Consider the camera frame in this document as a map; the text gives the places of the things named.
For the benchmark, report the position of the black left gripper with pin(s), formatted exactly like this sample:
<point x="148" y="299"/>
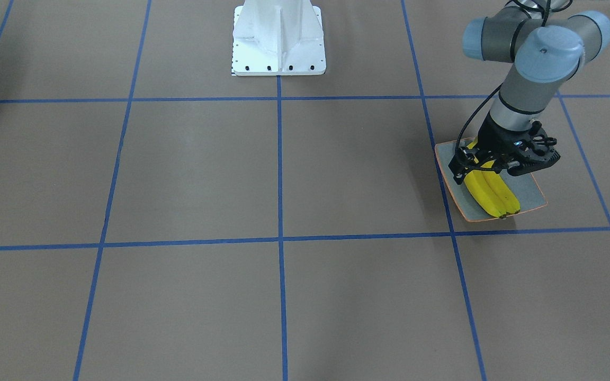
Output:
<point x="494" y="135"/>

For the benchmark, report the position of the yellow banana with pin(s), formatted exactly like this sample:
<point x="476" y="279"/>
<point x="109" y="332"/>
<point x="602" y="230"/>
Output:
<point x="502" y="190"/>
<point x="484" y="195"/>

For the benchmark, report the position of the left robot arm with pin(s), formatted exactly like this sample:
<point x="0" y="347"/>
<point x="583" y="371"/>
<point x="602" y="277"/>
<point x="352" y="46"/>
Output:
<point x="543" y="54"/>

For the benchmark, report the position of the grey square plate orange rim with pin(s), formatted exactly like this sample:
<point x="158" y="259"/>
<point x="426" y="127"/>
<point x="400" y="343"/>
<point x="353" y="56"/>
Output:
<point x="524" y="187"/>

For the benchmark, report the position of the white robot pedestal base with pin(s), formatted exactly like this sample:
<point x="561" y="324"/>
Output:
<point x="278" y="38"/>

